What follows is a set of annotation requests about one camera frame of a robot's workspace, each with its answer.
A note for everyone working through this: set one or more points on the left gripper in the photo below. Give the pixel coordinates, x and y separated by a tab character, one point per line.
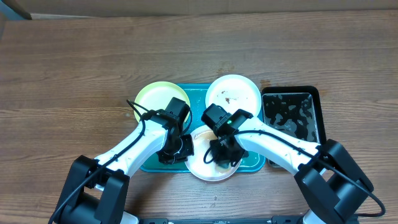
188	149

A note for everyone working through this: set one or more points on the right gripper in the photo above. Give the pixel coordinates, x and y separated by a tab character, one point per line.
221	157

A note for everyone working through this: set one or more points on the white plate with streak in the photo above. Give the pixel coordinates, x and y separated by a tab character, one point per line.
209	172

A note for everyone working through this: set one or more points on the yellow-green plate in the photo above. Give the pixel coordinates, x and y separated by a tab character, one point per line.
157	95

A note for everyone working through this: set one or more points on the teal yellow sponge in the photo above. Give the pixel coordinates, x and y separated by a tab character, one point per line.
224	166

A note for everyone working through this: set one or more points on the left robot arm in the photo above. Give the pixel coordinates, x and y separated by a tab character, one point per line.
95	189

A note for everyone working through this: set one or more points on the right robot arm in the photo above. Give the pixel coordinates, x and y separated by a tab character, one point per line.
332	183

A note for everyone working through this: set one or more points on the teal plastic tray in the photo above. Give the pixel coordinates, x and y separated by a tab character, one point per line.
194	95

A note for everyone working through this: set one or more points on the white plate with sauce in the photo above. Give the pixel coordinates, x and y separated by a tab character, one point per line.
233	92

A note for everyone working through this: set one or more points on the black water tub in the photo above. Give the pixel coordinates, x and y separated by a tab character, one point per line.
294	110

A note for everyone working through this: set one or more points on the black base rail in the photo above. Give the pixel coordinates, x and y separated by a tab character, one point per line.
278	219

